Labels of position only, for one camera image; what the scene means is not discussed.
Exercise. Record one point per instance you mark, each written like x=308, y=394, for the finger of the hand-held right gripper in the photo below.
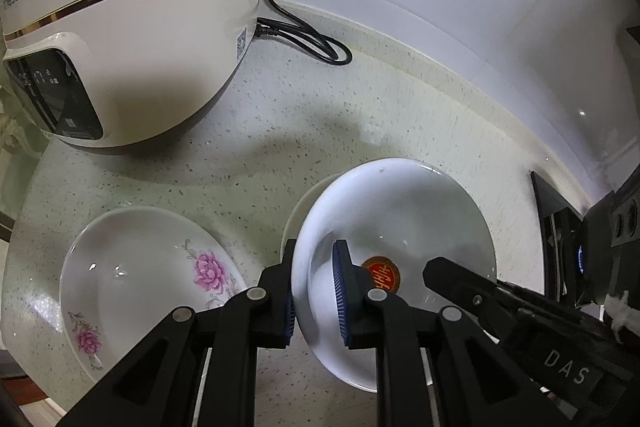
x=455, y=279

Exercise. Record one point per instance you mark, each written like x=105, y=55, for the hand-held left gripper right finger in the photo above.
x=341, y=297

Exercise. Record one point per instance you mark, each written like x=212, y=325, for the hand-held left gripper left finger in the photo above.
x=287, y=317

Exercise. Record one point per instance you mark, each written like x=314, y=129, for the white bowl red emblem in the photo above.
x=400, y=217

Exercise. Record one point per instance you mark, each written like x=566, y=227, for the large white floral bowl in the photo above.
x=295, y=222

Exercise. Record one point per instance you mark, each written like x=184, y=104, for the large white floral plate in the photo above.
x=140, y=277

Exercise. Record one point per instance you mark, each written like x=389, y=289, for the black stove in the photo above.
x=550, y=202

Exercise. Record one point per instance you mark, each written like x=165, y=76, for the cream rice cooker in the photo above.
x=140, y=32

